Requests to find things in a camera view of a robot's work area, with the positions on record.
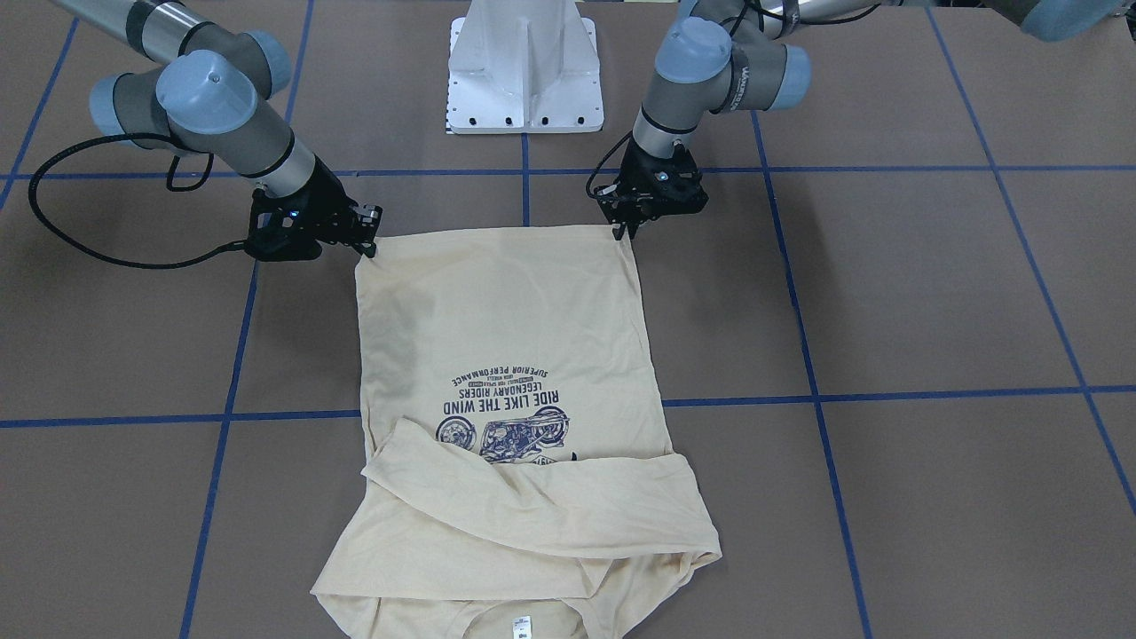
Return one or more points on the cream long-sleeve printed shirt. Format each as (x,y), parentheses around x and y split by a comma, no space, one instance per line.
(520,480)

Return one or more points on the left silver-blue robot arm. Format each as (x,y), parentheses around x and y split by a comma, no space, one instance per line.
(717,57)

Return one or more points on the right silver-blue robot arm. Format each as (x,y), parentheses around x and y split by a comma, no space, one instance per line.
(211,94)

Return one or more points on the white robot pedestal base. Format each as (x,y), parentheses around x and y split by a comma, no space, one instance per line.
(523,67)

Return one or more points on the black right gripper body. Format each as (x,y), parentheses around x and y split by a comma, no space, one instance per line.
(328,206)

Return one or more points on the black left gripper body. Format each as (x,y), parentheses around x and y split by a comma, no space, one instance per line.
(690,184)

